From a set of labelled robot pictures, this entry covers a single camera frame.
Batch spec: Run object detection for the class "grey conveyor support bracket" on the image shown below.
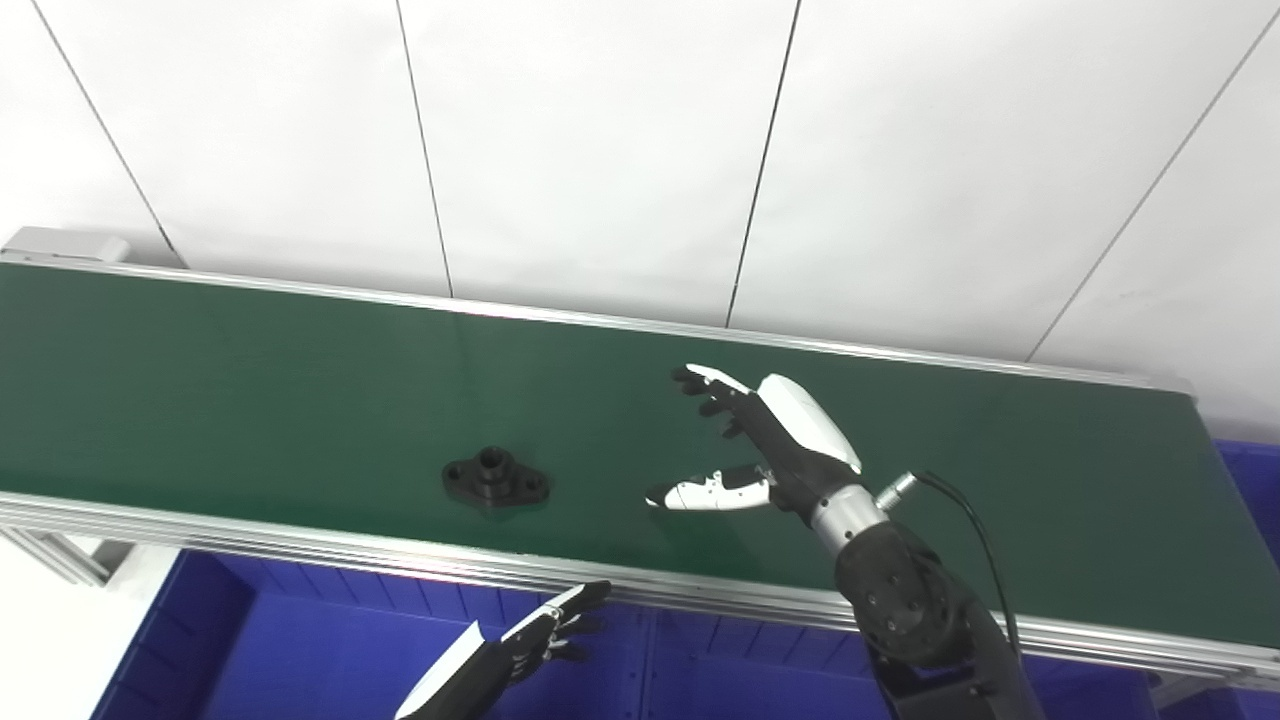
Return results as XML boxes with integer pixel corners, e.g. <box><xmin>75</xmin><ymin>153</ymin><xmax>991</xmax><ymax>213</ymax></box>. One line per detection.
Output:
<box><xmin>0</xmin><ymin>524</ymin><xmax>113</xmax><ymax>588</ymax></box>

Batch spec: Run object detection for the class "grey conveyor motor housing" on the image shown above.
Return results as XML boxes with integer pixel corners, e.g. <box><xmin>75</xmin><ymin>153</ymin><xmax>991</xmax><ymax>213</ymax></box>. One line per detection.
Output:
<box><xmin>0</xmin><ymin>226</ymin><xmax>133</xmax><ymax>267</ymax></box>

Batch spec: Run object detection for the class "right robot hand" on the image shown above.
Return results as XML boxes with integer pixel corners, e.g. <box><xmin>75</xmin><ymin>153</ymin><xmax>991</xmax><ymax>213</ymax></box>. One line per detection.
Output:
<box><xmin>645</xmin><ymin>363</ymin><xmax>864</xmax><ymax>526</ymax></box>

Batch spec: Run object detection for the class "blue bin for black parts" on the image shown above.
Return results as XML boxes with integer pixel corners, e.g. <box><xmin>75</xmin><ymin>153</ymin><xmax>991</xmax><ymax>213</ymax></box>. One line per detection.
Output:
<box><xmin>640</xmin><ymin>605</ymin><xmax>1161</xmax><ymax>720</ymax></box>

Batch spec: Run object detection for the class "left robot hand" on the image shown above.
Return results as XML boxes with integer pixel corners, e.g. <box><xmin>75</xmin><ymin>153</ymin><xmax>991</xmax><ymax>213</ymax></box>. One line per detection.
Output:
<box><xmin>394</xmin><ymin>580</ymin><xmax>614</xmax><ymax>720</ymax></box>

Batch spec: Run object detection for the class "green conveyor belt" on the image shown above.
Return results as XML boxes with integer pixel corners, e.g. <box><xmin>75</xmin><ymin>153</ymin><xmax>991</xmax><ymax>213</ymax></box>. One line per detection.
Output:
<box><xmin>0</xmin><ymin>252</ymin><xmax>1280</xmax><ymax>693</ymax></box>
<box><xmin>0</xmin><ymin>263</ymin><xmax>1280</xmax><ymax>651</ymax></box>

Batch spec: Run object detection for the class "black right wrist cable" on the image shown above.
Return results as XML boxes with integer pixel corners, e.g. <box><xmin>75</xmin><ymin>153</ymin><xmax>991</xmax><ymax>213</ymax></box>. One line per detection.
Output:
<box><xmin>874</xmin><ymin>470</ymin><xmax>1023</xmax><ymax>663</ymax></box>

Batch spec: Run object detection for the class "black flanged machine part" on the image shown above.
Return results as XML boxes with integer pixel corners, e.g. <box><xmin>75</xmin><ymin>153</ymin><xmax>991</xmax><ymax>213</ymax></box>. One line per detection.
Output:
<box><xmin>442</xmin><ymin>446</ymin><xmax>551</xmax><ymax>512</ymax></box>

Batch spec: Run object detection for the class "blue bin at conveyor end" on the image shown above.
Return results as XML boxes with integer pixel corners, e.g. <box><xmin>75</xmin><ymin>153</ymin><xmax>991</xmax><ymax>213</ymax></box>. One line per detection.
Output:
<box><xmin>1150</xmin><ymin>438</ymin><xmax>1280</xmax><ymax>720</ymax></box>

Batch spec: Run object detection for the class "blue bin holding white part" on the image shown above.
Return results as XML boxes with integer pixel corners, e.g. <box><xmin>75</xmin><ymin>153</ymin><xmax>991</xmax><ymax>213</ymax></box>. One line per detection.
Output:
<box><xmin>88</xmin><ymin>550</ymin><xmax>653</xmax><ymax>720</ymax></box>

